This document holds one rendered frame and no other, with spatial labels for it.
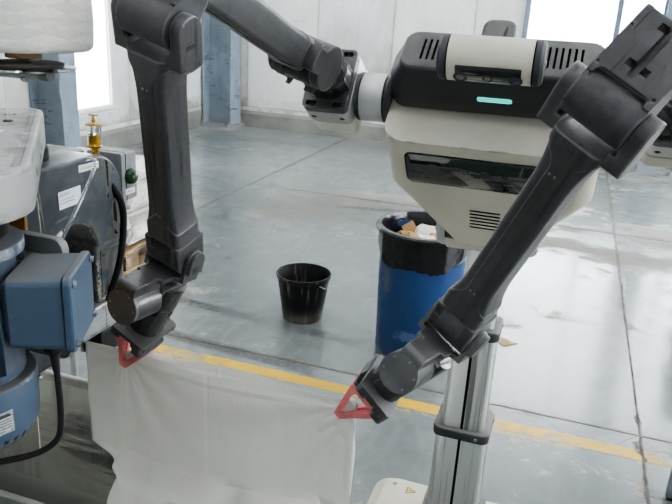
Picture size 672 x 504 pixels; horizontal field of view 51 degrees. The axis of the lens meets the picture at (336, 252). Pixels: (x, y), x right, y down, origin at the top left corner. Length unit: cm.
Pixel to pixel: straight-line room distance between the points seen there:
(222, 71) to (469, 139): 862
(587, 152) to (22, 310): 62
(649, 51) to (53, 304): 67
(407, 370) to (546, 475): 195
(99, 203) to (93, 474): 83
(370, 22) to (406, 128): 799
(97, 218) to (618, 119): 88
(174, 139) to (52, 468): 120
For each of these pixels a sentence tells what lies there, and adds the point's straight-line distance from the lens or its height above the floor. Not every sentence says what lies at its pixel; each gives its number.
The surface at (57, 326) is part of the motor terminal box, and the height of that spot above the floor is 125.
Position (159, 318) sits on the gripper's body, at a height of 111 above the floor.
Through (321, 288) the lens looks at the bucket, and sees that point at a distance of 368.
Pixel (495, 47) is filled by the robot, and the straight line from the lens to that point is 111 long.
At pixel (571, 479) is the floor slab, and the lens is 286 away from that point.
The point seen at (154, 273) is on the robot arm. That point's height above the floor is 120.
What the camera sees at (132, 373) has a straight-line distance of 127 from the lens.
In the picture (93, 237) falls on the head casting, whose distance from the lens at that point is 130.
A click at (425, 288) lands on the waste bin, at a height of 41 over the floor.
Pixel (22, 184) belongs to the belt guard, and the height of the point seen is 140.
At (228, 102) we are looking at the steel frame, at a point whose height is 33.
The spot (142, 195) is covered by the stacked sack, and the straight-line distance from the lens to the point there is 447.
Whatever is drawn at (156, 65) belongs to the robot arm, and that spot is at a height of 152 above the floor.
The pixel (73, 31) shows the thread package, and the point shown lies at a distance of 90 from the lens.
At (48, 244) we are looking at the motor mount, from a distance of 92.
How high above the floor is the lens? 160
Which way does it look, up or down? 19 degrees down
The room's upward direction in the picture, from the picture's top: 3 degrees clockwise
